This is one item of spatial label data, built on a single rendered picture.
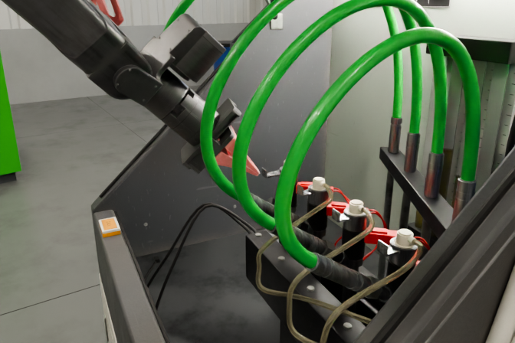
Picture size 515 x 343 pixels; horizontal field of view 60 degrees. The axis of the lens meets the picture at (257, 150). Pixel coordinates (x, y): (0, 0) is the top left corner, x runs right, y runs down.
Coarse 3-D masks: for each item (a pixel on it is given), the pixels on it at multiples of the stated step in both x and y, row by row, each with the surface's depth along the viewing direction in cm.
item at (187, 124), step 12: (192, 96) 58; (192, 108) 57; (228, 108) 59; (168, 120) 57; (180, 120) 57; (192, 120) 57; (216, 120) 59; (228, 120) 58; (180, 132) 58; (192, 132) 58; (216, 132) 58; (192, 144) 60; (192, 156) 58
